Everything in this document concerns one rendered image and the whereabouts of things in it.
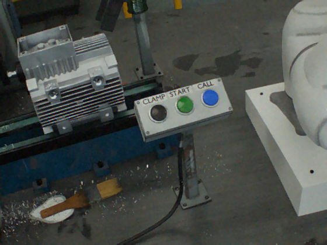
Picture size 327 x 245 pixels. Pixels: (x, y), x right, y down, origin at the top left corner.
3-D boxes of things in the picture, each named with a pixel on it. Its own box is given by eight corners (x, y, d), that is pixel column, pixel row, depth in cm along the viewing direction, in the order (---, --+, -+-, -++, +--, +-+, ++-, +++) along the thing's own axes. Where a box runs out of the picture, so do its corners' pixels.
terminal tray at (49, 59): (28, 86, 88) (18, 58, 83) (25, 64, 96) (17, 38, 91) (80, 70, 90) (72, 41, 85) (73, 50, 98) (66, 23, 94)
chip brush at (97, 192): (44, 223, 92) (42, 221, 91) (39, 209, 96) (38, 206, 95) (124, 191, 97) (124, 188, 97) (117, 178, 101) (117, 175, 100)
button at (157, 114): (152, 124, 76) (153, 122, 74) (147, 109, 76) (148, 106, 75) (168, 120, 76) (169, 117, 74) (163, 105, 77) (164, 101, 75)
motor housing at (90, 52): (49, 150, 94) (23, 81, 82) (42, 106, 108) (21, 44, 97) (131, 125, 97) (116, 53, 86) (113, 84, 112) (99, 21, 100)
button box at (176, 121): (144, 143, 79) (145, 136, 74) (133, 108, 80) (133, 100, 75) (228, 118, 81) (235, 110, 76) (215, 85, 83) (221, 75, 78)
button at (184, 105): (178, 116, 76) (180, 114, 75) (173, 101, 77) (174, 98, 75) (194, 112, 77) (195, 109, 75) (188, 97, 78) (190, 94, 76)
